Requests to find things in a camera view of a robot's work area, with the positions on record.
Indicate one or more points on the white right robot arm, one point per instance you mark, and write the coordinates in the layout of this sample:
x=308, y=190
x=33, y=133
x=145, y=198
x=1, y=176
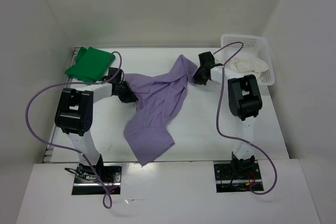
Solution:
x=244, y=101

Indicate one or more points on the aluminium table edge rail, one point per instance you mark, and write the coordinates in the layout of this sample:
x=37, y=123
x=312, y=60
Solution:
x=64, y=119

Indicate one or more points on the white t shirt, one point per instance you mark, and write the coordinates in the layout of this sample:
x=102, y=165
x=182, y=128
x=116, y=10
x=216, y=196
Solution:
x=248, y=65

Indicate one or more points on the white plastic basket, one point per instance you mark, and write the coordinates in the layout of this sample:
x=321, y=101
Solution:
x=254, y=56

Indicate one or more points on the purple t shirt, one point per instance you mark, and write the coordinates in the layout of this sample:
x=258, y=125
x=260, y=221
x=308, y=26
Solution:
x=160, y=98

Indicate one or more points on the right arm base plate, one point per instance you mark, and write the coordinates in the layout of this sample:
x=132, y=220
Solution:
x=228, y=181

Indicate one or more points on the green t shirt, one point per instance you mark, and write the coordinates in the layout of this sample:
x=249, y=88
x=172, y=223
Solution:
x=90, y=64

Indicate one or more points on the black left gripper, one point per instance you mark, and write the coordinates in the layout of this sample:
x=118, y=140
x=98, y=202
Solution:
x=130, y=96

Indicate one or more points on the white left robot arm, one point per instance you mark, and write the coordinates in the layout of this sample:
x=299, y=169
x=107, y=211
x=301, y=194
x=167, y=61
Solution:
x=81, y=137

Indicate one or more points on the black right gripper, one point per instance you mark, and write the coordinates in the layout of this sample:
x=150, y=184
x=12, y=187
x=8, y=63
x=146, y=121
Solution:
x=196, y=78

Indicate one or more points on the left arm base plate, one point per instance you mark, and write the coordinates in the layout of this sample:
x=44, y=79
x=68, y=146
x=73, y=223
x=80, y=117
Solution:
x=86, y=183

